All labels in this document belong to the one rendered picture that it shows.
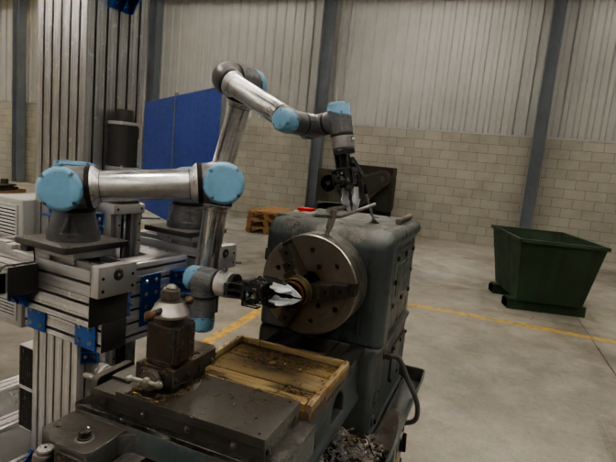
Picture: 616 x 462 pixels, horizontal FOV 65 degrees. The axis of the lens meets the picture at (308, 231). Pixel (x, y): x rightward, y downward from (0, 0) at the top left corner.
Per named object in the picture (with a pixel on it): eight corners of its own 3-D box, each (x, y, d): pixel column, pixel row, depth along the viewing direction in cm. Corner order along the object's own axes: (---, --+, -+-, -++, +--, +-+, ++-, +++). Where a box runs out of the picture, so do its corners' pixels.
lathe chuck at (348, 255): (264, 305, 167) (288, 218, 160) (348, 342, 157) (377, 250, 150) (251, 312, 159) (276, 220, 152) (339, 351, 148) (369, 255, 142)
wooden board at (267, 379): (238, 346, 153) (239, 334, 152) (348, 374, 140) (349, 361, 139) (180, 383, 125) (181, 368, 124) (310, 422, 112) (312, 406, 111)
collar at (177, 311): (167, 305, 105) (167, 292, 105) (197, 313, 102) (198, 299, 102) (141, 315, 98) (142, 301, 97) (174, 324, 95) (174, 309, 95)
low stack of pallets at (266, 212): (268, 225, 1059) (269, 205, 1053) (304, 230, 1035) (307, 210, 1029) (244, 232, 940) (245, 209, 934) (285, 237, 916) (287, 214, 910)
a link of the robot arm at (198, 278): (195, 288, 151) (197, 261, 150) (225, 294, 147) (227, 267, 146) (179, 293, 144) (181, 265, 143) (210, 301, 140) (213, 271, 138)
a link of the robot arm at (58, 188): (49, 207, 138) (242, 200, 151) (33, 214, 124) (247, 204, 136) (44, 164, 136) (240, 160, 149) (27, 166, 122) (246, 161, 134)
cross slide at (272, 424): (135, 371, 116) (136, 353, 115) (300, 422, 100) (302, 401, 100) (78, 401, 100) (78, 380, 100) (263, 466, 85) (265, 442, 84)
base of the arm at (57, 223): (33, 236, 143) (34, 203, 142) (79, 232, 157) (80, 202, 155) (67, 245, 137) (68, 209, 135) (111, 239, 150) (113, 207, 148)
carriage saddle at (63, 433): (137, 391, 118) (138, 368, 118) (315, 449, 102) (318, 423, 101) (26, 456, 91) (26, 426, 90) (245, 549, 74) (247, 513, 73)
